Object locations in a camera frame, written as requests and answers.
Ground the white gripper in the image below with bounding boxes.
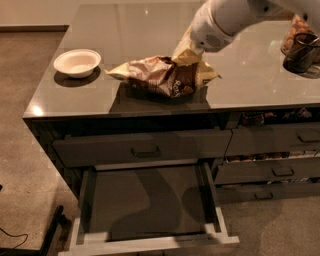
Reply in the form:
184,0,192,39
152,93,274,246
171,1,234,84

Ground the brown sea salt chip bag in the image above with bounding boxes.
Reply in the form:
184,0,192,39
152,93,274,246
106,56,207,98

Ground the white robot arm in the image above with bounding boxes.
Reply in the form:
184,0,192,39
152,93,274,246
171,0,320,66

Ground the grey top right drawer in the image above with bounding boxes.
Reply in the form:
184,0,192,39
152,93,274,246
226,122,320,156

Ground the grey middle right drawer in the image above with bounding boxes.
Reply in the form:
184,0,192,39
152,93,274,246
214,158,320,185

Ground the grey top left drawer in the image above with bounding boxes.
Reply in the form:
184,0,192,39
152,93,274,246
53,129,231,168

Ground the grey bottom right drawer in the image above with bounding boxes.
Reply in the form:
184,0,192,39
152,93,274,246
216,183,320,203

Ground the open grey middle drawer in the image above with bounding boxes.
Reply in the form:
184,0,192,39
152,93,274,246
58,163,239,256

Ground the black mesh cup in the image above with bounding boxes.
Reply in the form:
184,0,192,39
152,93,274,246
283,33,320,74

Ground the glass jar of nuts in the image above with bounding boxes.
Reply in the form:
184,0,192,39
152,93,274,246
281,15,313,54

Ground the white paper bowl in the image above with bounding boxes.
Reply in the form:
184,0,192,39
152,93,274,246
53,49,101,78

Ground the black cable on floor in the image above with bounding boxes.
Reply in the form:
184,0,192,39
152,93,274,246
0,227,29,253

